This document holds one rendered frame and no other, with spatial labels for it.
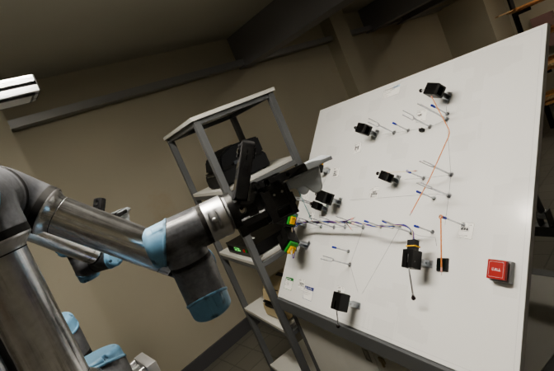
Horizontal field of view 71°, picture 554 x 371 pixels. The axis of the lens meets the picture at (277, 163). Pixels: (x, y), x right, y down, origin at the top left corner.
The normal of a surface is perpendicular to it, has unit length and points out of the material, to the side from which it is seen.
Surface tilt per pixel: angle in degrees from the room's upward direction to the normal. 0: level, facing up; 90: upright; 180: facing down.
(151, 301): 90
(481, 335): 48
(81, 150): 90
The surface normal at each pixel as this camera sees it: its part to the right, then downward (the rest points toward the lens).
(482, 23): -0.69, 0.36
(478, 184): -0.85, -0.32
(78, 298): 0.61, -0.17
